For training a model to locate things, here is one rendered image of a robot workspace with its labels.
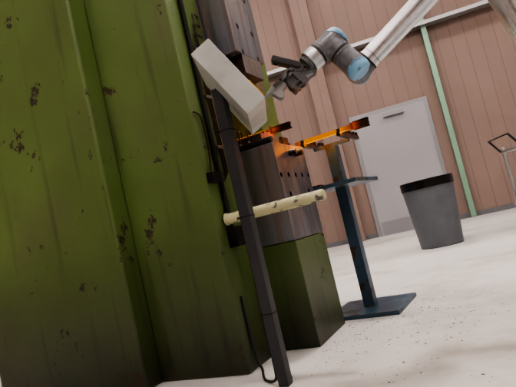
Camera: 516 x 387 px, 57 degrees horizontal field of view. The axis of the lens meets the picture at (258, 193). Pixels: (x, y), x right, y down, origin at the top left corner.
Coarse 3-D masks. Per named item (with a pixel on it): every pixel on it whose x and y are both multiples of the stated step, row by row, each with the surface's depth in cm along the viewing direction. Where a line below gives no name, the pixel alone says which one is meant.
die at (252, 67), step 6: (240, 54) 222; (234, 60) 224; (240, 60) 222; (246, 60) 225; (252, 60) 231; (240, 66) 222; (246, 66) 224; (252, 66) 229; (258, 66) 236; (246, 72) 222; (252, 72) 227; (258, 72) 234; (252, 78) 232; (258, 78) 234
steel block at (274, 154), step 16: (272, 144) 212; (256, 160) 216; (272, 160) 213; (288, 160) 224; (304, 160) 243; (256, 176) 216; (272, 176) 213; (304, 176) 238; (256, 192) 216; (272, 192) 213; (288, 192) 215; (304, 192) 233; (304, 208) 227; (256, 224) 217; (272, 224) 213; (288, 224) 210; (304, 224) 223; (320, 224) 242; (272, 240) 214; (288, 240) 210
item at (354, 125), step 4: (356, 120) 243; (360, 120) 243; (364, 120) 242; (368, 120) 241; (352, 124) 245; (356, 124) 244; (360, 124) 243; (364, 124) 242; (368, 124) 241; (340, 128) 248; (344, 128) 247; (348, 128) 246; (352, 128) 244; (356, 128) 244; (328, 132) 252; (332, 132) 250; (316, 136) 255; (320, 136) 254; (324, 136) 253; (328, 136) 252; (304, 140) 259; (308, 140) 258; (312, 140) 257; (316, 140) 256; (296, 144) 261
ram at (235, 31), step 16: (208, 0) 223; (224, 0) 220; (240, 0) 237; (208, 16) 223; (224, 16) 220; (240, 16) 232; (208, 32) 224; (224, 32) 220; (240, 32) 227; (224, 48) 220; (240, 48) 222; (256, 48) 240
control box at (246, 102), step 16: (208, 48) 158; (208, 64) 158; (224, 64) 158; (208, 80) 172; (224, 80) 157; (240, 80) 157; (224, 96) 170; (240, 96) 157; (256, 96) 157; (240, 112) 168; (256, 112) 164; (256, 128) 186
